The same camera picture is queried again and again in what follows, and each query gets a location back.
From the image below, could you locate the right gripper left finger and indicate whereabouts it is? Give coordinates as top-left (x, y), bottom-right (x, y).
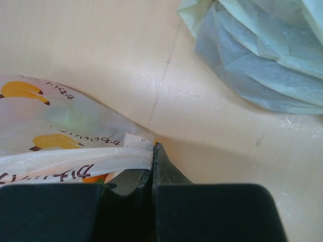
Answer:
top-left (1, 170), bottom-right (151, 241)

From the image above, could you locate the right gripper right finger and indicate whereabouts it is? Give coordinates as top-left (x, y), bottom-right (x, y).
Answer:
top-left (152, 143), bottom-right (287, 241)

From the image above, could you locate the white banana-print plastic bag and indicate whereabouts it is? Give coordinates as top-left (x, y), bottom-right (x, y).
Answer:
top-left (1, 75), bottom-right (154, 186)

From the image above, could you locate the green tied plastic bag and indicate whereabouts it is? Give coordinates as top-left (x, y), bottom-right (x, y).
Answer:
top-left (178, 1), bottom-right (322, 115)

